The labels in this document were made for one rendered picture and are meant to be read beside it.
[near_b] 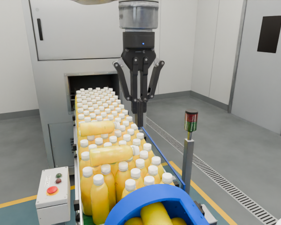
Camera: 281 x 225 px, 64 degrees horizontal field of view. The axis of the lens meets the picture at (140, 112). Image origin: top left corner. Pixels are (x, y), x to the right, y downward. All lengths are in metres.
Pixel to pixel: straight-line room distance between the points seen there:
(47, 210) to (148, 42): 0.64
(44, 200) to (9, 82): 4.06
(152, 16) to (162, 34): 4.82
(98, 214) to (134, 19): 0.73
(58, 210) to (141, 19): 0.67
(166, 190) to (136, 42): 0.39
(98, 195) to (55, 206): 0.16
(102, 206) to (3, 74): 4.07
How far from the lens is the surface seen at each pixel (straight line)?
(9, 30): 4.71
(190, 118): 1.12
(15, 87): 4.82
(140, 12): 0.52
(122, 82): 0.55
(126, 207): 0.63
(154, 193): 0.63
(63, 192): 0.88
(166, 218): 0.63
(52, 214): 0.90
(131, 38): 0.53
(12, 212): 2.65
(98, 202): 0.94
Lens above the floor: 1.64
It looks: 20 degrees down
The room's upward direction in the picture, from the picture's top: straight up
